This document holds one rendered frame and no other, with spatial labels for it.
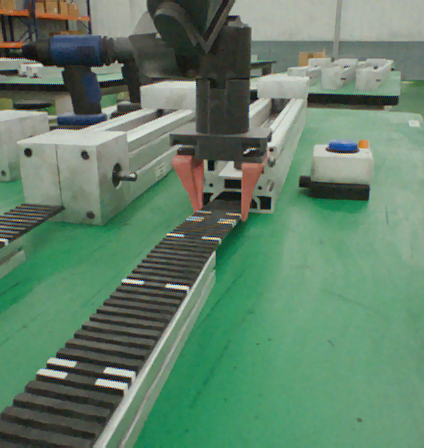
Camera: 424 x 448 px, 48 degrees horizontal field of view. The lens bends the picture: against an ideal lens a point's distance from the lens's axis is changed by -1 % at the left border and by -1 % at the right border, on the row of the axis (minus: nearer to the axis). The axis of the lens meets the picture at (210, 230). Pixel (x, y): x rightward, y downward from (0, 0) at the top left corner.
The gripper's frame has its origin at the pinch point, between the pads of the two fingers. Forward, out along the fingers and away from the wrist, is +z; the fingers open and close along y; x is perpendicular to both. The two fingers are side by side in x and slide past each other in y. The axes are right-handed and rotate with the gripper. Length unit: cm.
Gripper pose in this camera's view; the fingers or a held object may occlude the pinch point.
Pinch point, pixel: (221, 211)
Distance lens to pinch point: 54.9
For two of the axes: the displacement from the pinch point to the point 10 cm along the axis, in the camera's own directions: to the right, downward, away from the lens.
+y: -9.7, -0.8, 2.1
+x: -2.3, 3.5, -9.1
